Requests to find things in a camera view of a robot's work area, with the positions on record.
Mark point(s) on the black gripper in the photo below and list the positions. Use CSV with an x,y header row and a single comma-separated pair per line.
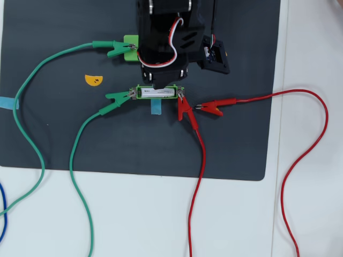
x,y
165,77

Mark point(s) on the white AA battery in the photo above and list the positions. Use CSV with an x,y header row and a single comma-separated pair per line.
x,y
158,93

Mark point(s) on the red alligator clip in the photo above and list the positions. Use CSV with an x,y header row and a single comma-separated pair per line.
x,y
185,108
211,105

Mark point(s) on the green battery holder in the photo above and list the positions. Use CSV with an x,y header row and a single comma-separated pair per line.
x,y
138,94

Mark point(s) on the green bulb holder board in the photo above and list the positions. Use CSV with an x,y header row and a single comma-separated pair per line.
x,y
131,57

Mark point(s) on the green alligator clip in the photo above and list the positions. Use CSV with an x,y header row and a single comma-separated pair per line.
x,y
115,48
118,100

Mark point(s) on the blue masking tape strip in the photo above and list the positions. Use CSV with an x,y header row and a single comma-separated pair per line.
x,y
156,107
8,103

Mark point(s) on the dark grey work mat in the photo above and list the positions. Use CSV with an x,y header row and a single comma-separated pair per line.
x,y
134,147

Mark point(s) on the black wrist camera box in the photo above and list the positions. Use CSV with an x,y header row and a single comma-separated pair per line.
x,y
217,57

